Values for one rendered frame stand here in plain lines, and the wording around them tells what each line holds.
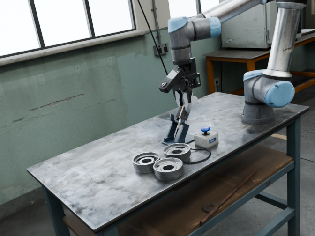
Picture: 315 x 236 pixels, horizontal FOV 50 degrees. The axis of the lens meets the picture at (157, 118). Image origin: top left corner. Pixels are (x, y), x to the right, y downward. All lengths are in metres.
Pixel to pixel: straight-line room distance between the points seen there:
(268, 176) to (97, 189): 0.84
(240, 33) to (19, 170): 2.37
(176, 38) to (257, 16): 2.19
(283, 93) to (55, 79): 1.82
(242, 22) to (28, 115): 2.14
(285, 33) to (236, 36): 2.15
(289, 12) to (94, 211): 1.01
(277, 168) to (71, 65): 1.77
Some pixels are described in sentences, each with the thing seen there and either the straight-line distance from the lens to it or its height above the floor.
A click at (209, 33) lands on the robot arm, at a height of 1.25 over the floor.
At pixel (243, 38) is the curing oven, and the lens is 3.51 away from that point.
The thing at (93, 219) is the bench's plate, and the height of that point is 0.80.
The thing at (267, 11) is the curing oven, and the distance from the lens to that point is 3.33.
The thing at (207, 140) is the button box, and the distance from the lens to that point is 1.36.
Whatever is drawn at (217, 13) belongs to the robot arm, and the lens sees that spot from 1.42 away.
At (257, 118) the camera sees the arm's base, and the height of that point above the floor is 0.83.
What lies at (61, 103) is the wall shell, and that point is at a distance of 2.78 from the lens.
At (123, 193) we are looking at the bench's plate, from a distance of 1.16.
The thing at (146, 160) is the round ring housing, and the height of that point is 0.82.
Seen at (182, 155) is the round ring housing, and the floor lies 0.84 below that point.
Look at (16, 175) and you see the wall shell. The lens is 2.80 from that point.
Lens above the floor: 1.40
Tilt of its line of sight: 20 degrees down
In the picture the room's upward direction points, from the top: 8 degrees counter-clockwise
